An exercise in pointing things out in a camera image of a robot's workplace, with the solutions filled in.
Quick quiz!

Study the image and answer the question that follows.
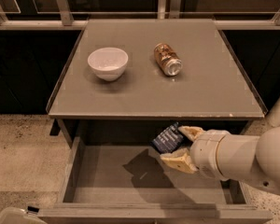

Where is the metal railing frame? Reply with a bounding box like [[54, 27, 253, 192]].
[[0, 0, 280, 30]]

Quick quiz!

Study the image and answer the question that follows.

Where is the grey cabinet with counter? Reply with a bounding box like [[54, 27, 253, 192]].
[[47, 19, 266, 142]]

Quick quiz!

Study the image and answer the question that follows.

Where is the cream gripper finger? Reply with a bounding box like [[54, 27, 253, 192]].
[[178, 126, 204, 142], [161, 147, 198, 174]]

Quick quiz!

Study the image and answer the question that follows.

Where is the open grey wooden drawer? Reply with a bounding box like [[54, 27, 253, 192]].
[[38, 138, 273, 224]]

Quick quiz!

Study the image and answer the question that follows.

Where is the white plastic robot base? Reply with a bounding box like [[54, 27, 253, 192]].
[[0, 207, 48, 224]]

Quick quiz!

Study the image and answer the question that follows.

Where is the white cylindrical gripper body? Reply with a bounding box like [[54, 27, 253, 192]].
[[190, 130, 231, 181]]

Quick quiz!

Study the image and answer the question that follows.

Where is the white ceramic bowl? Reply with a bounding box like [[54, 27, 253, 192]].
[[88, 48, 129, 81]]

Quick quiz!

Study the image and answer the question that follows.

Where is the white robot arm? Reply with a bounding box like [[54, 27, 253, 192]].
[[161, 126, 280, 196]]

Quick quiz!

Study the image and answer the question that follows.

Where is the gold soda can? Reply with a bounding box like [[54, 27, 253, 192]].
[[154, 43, 182, 77]]

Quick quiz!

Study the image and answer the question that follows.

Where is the dark blue rxbar wrapper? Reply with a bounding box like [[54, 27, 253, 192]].
[[151, 122, 184, 154]]

